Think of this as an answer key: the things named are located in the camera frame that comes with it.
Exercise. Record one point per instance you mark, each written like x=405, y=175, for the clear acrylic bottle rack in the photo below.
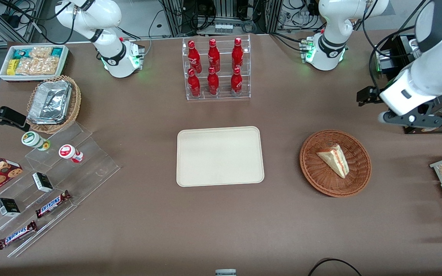
x=223, y=96

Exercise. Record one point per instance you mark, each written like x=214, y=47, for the aluminium foil container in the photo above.
x=50, y=102

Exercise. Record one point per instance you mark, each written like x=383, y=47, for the green lid cup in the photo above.
x=33, y=140

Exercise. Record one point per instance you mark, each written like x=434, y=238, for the Snickers chocolate bar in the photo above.
x=17, y=235
x=52, y=204

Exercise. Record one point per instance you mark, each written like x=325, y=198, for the aluminium frame profile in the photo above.
x=14, y=28

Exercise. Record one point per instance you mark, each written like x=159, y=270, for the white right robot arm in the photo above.
x=90, y=15

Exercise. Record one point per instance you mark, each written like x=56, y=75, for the triangle sandwich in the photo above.
x=336, y=159

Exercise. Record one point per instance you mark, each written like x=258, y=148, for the white snack bin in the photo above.
x=4, y=76

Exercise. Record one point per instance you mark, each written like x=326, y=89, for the yellow snack box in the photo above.
x=12, y=67

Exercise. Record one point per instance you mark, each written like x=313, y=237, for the aluminium equipment rack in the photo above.
x=225, y=11

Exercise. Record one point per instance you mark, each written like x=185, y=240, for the small grey device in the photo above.
x=225, y=272

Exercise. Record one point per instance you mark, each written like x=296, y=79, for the small black box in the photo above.
x=42, y=182
x=8, y=207

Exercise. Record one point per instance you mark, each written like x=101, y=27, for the clear cracker bag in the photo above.
x=40, y=51
x=37, y=66

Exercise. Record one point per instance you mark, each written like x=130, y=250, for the teal snack pack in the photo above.
x=20, y=53
x=57, y=51

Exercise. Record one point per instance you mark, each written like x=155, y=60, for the beige rectangular tray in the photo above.
x=220, y=156

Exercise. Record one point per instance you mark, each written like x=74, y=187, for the clear acrylic stepped display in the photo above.
x=90, y=168

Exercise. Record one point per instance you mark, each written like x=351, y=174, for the red lid cup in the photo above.
x=68, y=152

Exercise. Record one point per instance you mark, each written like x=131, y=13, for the round brown wicker basket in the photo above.
x=320, y=172

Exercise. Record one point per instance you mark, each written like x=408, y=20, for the black control box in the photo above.
x=395, y=57

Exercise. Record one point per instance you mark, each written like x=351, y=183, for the oval brown wicker basket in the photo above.
x=76, y=103

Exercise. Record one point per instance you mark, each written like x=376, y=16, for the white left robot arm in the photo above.
x=332, y=23

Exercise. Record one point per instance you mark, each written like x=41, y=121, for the red cola bottle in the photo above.
x=213, y=55
x=237, y=53
x=194, y=84
x=193, y=55
x=213, y=82
x=236, y=82

